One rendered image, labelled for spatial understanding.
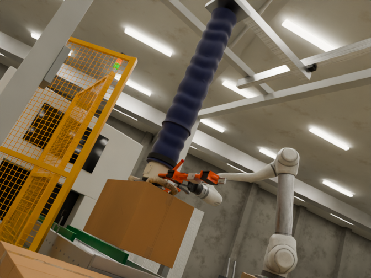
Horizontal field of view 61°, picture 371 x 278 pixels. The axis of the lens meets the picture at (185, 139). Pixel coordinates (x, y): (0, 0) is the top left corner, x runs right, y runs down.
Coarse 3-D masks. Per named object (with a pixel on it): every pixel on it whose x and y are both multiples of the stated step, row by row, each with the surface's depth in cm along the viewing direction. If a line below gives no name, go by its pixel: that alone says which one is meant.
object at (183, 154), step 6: (198, 120) 567; (192, 132) 556; (192, 138) 555; (186, 144) 547; (186, 150) 546; (180, 156) 537; (180, 168) 535; (168, 180) 523; (168, 192) 518; (138, 258) 477; (144, 258) 483
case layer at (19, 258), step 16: (0, 256) 115; (16, 256) 108; (32, 256) 121; (48, 256) 138; (0, 272) 104; (16, 272) 91; (32, 272) 94; (48, 272) 104; (64, 272) 115; (80, 272) 130; (96, 272) 149
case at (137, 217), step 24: (120, 192) 208; (144, 192) 186; (96, 216) 217; (120, 216) 191; (144, 216) 185; (168, 216) 195; (120, 240) 177; (144, 240) 184; (168, 240) 194; (168, 264) 193
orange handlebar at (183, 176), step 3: (159, 174) 218; (162, 174) 215; (165, 174) 212; (177, 174) 200; (180, 174) 198; (183, 174) 195; (186, 174) 193; (195, 174) 185; (198, 174) 183; (180, 177) 197; (183, 177) 194; (186, 177) 193; (195, 177) 185; (198, 177) 183; (213, 177) 173; (216, 177) 174; (186, 180) 199; (201, 180) 187; (216, 180) 175; (165, 189) 257; (168, 189) 253
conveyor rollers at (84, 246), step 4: (76, 240) 314; (80, 240) 335; (80, 244) 281; (84, 244) 302; (84, 248) 257; (88, 248) 276; (92, 248) 296; (92, 252) 251; (96, 252) 271; (100, 252) 291; (104, 256) 257; (108, 256) 277
